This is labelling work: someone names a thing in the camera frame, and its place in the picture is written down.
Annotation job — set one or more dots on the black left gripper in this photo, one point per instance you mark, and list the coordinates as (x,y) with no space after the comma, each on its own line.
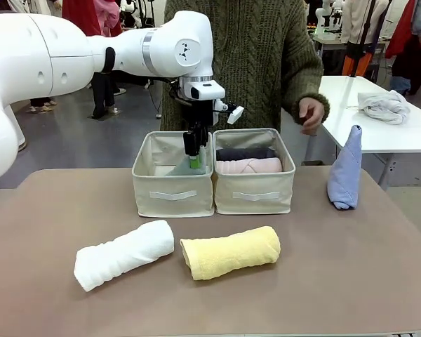
(198,114)

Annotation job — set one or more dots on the light teal towel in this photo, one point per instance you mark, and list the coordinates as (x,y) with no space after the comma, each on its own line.
(180,170)

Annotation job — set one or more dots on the dark grey towel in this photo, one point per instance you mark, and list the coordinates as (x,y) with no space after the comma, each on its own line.
(238,154)

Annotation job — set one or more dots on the pink towel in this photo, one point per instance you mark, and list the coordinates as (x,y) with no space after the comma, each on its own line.
(238,167)

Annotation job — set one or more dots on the yellow towel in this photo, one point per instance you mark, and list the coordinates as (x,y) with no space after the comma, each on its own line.
(228,252)

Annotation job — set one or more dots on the white towel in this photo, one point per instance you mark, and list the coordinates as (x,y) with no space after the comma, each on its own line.
(123,252)

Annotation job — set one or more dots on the blue towel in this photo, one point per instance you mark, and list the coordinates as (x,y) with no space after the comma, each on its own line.
(344,175)

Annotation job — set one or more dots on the person's left forearm green sleeve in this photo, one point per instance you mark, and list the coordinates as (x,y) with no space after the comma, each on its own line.
(310,84)

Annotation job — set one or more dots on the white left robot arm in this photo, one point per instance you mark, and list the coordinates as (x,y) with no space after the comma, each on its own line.
(56,63)

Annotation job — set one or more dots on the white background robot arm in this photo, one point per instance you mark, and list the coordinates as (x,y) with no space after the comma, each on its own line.
(324,14)

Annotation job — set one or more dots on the person's left hand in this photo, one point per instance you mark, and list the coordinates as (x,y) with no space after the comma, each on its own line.
(312,112)

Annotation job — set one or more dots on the beige fabric storage bin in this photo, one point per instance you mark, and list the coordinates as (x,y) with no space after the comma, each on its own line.
(172,196)
(252,196)

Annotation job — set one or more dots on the person in green knit sweater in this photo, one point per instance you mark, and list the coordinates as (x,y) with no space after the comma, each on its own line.
(252,52)

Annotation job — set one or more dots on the background person in black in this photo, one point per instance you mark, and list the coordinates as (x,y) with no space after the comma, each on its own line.
(42,105)

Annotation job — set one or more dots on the white side table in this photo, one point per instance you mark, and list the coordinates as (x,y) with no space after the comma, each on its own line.
(372,137)

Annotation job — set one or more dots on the background person red scarf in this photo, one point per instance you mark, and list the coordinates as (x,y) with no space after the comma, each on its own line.
(77,14)

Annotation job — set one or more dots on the crumpled white cloth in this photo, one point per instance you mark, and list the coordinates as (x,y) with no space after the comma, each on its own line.
(386,107)

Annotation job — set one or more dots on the mannequin white jacket orange trousers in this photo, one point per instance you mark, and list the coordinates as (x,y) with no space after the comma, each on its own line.
(361,28)

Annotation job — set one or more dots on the red hanging garment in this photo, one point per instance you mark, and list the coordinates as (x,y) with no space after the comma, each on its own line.
(401,31)

